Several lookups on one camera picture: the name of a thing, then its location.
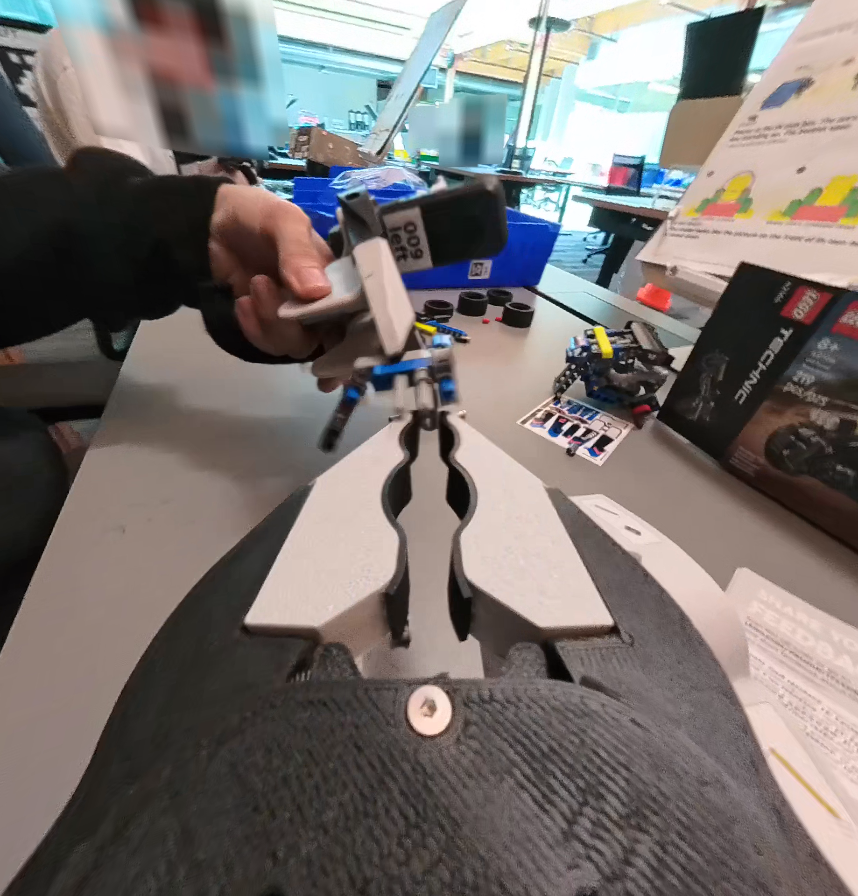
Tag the black panel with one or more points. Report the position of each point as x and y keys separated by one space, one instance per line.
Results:
x=723 y=52

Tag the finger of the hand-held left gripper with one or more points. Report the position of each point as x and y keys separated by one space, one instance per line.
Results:
x=387 y=301
x=348 y=353

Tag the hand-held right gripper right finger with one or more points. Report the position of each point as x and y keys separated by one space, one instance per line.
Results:
x=534 y=560

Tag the person's left hand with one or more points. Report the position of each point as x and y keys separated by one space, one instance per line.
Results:
x=261 y=238

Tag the partly built lego car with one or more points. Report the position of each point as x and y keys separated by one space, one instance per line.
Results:
x=611 y=371

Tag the sticker sheet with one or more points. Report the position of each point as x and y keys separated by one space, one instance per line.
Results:
x=576 y=427

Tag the white instruction poster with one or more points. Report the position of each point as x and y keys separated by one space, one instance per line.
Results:
x=786 y=140

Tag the person's dark clothing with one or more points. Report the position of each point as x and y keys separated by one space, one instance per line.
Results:
x=16 y=525

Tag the cardboard box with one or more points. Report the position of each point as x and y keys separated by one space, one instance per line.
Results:
x=695 y=133

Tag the leaning wooden board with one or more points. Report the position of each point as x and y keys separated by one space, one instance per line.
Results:
x=408 y=91

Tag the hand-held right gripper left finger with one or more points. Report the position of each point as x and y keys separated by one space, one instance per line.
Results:
x=324 y=560

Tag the blue plastic bin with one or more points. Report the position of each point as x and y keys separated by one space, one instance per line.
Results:
x=527 y=245

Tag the person's left forearm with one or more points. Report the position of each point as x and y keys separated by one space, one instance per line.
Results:
x=86 y=238

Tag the blue grey lego assembly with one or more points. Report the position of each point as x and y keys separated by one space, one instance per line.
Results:
x=401 y=374

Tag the lego set box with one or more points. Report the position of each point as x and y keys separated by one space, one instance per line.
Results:
x=786 y=420

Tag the clear plastic bag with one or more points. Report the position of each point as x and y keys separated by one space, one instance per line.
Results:
x=380 y=178

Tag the orange object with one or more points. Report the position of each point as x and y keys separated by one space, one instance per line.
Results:
x=654 y=297

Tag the printed paper leaflet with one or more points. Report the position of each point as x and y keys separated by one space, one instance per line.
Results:
x=807 y=665

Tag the open instruction booklet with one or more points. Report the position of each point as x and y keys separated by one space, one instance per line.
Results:
x=667 y=553

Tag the black lego tyre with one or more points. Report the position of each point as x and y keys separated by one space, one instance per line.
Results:
x=518 y=314
x=439 y=310
x=472 y=303
x=500 y=296

